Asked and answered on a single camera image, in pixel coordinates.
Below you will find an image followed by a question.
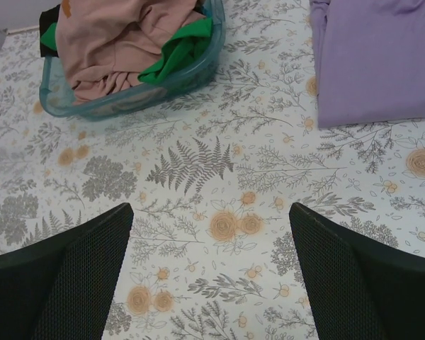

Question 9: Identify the teal plastic laundry basket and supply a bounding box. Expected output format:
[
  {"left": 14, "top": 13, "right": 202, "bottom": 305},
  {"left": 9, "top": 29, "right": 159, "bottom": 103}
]
[{"left": 39, "top": 1, "right": 226, "bottom": 120}]

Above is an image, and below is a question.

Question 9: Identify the folded purple t-shirt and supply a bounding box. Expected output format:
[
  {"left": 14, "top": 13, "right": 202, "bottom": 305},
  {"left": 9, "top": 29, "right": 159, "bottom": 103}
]
[{"left": 310, "top": 0, "right": 425, "bottom": 128}]

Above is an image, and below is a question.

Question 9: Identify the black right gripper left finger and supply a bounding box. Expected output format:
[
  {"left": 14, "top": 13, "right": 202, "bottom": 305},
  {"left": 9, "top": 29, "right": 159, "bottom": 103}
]
[{"left": 0, "top": 203, "right": 134, "bottom": 340}]

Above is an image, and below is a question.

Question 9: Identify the green t-shirt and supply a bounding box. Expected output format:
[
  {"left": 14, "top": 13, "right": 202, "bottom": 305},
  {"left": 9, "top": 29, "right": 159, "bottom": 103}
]
[{"left": 40, "top": 17, "right": 214, "bottom": 86}]

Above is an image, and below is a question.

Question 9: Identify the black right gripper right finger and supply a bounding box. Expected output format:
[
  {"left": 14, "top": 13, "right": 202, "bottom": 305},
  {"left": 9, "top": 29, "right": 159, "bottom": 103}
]
[{"left": 289, "top": 203, "right": 425, "bottom": 339}]

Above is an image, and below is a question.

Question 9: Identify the floral patterned table mat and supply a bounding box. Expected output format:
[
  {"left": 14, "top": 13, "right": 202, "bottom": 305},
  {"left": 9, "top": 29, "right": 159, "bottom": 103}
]
[{"left": 0, "top": 1, "right": 425, "bottom": 339}]

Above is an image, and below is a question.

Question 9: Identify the pink graphic t-shirt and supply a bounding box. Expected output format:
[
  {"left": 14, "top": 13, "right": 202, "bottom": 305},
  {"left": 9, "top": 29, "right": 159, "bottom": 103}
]
[{"left": 55, "top": 0, "right": 213, "bottom": 106}]

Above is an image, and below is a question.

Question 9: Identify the black t-shirt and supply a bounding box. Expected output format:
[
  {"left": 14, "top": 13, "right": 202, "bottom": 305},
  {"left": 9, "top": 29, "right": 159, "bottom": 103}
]
[{"left": 39, "top": 4, "right": 60, "bottom": 57}]

